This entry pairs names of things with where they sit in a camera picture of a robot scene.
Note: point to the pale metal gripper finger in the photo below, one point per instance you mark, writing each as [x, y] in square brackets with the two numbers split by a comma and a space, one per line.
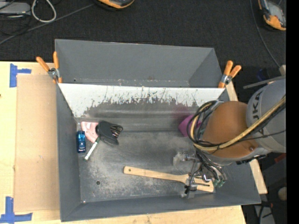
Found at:
[191, 183]
[188, 195]

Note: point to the clear plastic object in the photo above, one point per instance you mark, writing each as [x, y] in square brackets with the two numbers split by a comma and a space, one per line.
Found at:
[180, 158]

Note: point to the wooden spatula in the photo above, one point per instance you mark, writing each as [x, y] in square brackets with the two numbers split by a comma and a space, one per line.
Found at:
[151, 173]

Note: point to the purple soft object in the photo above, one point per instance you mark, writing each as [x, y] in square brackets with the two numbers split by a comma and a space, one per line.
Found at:
[185, 126]

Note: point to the grey metal bin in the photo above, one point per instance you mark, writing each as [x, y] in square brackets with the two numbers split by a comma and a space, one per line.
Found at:
[140, 148]

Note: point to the white and green cylindrical tool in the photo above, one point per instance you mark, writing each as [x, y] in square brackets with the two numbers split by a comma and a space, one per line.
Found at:
[91, 150]

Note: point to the pink and white packet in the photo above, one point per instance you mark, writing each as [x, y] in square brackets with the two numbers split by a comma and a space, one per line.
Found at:
[90, 129]

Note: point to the blue toy car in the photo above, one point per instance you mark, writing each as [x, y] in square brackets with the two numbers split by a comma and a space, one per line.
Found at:
[81, 142]

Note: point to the brown cardboard board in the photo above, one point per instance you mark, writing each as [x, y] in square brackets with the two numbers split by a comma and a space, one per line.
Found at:
[35, 143]

